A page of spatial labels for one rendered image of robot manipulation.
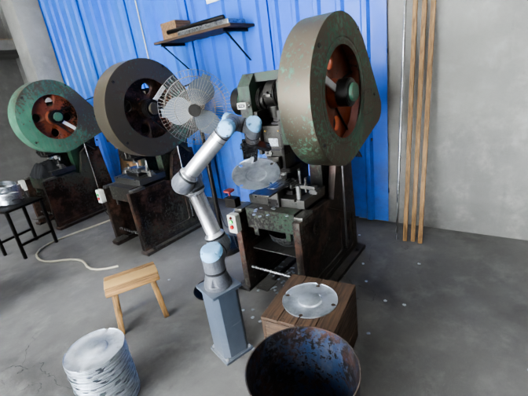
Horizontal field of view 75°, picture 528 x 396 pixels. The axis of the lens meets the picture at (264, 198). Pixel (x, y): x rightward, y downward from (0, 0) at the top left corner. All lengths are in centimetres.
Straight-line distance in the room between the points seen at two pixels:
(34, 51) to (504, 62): 617
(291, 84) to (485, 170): 192
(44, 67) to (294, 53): 547
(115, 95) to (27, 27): 396
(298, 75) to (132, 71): 176
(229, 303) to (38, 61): 560
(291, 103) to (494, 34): 172
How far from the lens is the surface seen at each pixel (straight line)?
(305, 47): 178
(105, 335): 212
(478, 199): 327
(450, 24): 307
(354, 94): 201
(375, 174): 333
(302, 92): 170
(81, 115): 486
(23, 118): 458
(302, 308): 184
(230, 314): 198
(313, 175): 246
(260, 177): 207
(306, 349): 162
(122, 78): 310
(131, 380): 212
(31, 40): 685
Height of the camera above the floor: 150
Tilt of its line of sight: 20 degrees down
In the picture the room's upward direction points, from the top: 8 degrees counter-clockwise
